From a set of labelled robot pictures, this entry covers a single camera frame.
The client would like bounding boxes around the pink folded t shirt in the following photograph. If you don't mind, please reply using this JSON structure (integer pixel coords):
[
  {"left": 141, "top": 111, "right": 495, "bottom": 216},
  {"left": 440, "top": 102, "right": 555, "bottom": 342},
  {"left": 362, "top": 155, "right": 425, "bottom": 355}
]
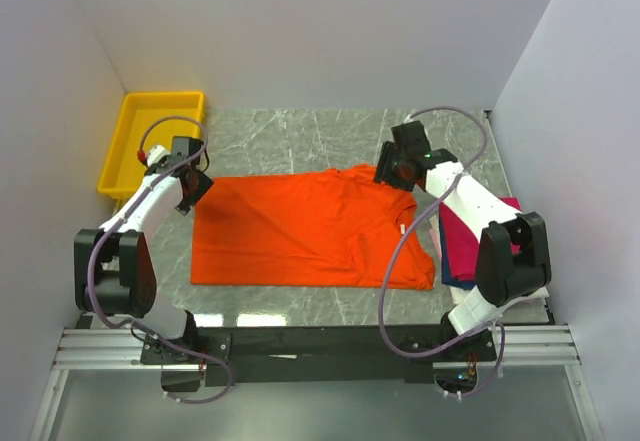
[{"left": 429, "top": 216, "right": 442, "bottom": 259}]

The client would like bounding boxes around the yellow plastic tray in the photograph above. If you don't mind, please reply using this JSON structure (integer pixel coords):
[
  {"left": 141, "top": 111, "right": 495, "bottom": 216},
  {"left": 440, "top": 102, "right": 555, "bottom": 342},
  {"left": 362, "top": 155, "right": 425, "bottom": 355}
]
[{"left": 97, "top": 91, "right": 205, "bottom": 200}]

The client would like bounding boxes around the magenta folded t shirt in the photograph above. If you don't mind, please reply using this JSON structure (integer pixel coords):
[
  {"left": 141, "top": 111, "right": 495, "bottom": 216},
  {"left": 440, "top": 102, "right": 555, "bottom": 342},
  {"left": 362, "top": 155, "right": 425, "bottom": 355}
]
[{"left": 438, "top": 196, "right": 522, "bottom": 282}]

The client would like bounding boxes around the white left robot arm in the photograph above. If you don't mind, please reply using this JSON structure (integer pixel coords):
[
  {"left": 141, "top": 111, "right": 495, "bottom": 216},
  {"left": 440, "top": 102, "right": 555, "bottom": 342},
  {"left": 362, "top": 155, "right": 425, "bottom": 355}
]
[{"left": 73, "top": 136, "right": 213, "bottom": 363}]

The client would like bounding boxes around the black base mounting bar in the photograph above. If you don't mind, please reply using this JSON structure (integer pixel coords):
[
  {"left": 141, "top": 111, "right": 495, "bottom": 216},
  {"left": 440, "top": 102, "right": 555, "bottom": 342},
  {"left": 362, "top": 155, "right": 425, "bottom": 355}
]
[{"left": 140, "top": 326, "right": 497, "bottom": 392}]

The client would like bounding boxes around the orange t shirt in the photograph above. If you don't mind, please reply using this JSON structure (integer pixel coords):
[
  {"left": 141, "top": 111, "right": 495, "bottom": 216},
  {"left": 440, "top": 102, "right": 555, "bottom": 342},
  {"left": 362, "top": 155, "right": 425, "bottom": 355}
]
[{"left": 190, "top": 164, "right": 435, "bottom": 291}]

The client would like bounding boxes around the aluminium frame rail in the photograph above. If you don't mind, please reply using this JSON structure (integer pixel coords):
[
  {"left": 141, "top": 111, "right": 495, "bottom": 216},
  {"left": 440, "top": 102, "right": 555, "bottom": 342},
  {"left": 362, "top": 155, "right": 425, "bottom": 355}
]
[{"left": 52, "top": 325, "right": 581, "bottom": 371}]

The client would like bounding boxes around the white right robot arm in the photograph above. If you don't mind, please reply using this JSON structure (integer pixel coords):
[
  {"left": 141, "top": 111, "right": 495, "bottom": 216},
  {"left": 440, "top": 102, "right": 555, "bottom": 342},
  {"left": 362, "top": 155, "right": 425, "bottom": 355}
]
[{"left": 374, "top": 121, "right": 552, "bottom": 360}]

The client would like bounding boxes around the navy blue folded t shirt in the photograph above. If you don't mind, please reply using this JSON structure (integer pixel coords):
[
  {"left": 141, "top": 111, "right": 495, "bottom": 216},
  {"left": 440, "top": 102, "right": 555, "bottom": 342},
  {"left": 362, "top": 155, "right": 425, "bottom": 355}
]
[{"left": 441, "top": 256, "right": 476, "bottom": 291}]

